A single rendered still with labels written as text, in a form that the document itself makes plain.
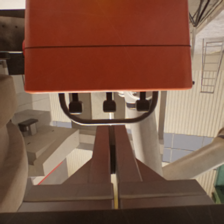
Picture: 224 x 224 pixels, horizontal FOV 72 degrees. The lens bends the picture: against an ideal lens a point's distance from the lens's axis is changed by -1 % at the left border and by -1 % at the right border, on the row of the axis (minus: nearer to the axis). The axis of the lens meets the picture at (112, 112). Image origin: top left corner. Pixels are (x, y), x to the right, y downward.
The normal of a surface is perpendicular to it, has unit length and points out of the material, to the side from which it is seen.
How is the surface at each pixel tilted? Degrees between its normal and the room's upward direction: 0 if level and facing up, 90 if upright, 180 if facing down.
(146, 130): 89
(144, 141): 85
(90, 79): 97
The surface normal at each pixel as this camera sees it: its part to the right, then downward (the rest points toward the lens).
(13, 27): 0.41, 0.25
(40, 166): -0.30, 0.28
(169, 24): 0.03, 0.17
